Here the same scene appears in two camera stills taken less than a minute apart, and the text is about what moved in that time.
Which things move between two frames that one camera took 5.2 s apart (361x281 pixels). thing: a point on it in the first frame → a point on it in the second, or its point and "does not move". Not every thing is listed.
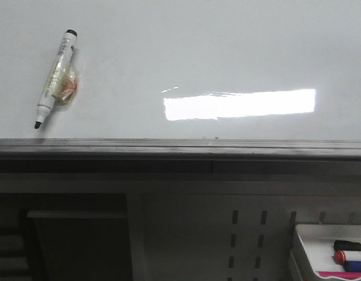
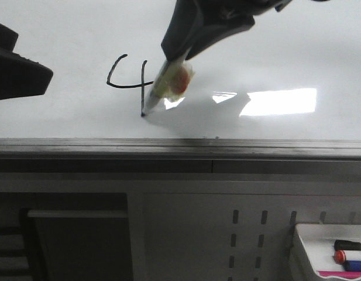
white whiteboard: [185, 69] does not move
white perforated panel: [189, 237] does not move
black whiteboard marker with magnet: [62, 84] → [172, 82]
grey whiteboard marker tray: [179, 149] does not move
